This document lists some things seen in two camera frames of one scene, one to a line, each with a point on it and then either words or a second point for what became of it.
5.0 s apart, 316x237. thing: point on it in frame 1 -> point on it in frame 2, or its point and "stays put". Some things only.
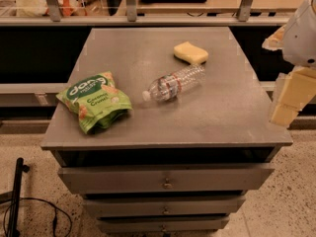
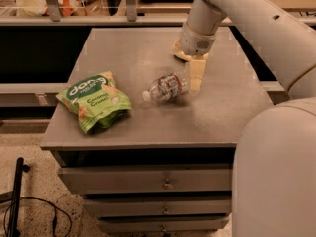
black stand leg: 20,168 stays put
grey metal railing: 131,17 stays put
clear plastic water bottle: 173,85 stays put
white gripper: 301,37 -> 196,42
